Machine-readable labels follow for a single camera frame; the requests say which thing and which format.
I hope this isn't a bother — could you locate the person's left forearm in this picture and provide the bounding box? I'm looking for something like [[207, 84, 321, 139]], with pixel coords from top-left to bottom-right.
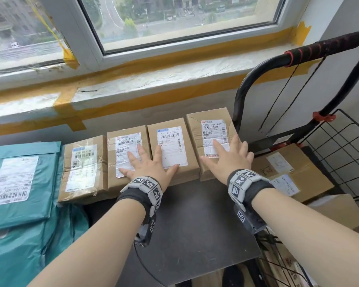
[[28, 200, 147, 287]]

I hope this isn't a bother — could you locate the person's right hand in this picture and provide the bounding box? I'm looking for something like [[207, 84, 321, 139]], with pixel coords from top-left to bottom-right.
[[199, 134, 255, 184]]

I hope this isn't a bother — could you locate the left black camera cable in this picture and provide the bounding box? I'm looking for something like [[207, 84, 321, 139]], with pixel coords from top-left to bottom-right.
[[134, 245, 159, 287]]

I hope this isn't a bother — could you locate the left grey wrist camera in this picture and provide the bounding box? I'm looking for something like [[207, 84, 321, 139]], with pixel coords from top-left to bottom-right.
[[133, 213, 158, 248]]

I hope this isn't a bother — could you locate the yellow tape piece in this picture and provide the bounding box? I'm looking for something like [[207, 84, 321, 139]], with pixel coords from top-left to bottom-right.
[[62, 47, 80, 70]]

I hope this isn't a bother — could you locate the black elastic cord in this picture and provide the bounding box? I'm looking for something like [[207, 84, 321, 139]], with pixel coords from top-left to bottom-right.
[[258, 56, 327, 136]]

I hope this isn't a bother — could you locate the right marker wristband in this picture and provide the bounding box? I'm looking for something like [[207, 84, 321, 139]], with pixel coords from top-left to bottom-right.
[[227, 169, 275, 212]]

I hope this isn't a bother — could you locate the black wire cart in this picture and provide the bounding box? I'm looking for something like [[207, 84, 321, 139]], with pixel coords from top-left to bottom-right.
[[232, 32, 359, 287]]

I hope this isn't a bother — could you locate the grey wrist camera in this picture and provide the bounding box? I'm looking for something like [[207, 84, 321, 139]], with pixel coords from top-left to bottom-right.
[[133, 213, 158, 248], [233, 203, 268, 235]]

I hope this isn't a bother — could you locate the person's right forearm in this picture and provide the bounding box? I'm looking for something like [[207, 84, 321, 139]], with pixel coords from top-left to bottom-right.
[[251, 188, 359, 287]]

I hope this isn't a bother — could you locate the person's left hand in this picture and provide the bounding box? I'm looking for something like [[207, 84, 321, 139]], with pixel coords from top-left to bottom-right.
[[118, 143, 180, 193]]

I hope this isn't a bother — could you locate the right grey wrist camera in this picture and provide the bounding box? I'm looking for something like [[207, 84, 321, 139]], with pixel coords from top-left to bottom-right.
[[233, 203, 268, 235]]

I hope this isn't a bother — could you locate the marker wristband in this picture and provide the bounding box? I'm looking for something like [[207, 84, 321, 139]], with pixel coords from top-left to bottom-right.
[[227, 169, 275, 212], [116, 175, 164, 226]]

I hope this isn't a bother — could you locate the white framed window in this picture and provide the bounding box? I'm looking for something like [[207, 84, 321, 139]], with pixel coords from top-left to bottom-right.
[[0, 0, 312, 87]]

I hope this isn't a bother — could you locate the left marker wristband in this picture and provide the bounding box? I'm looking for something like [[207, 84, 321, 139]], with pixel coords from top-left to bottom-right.
[[116, 175, 164, 226]]

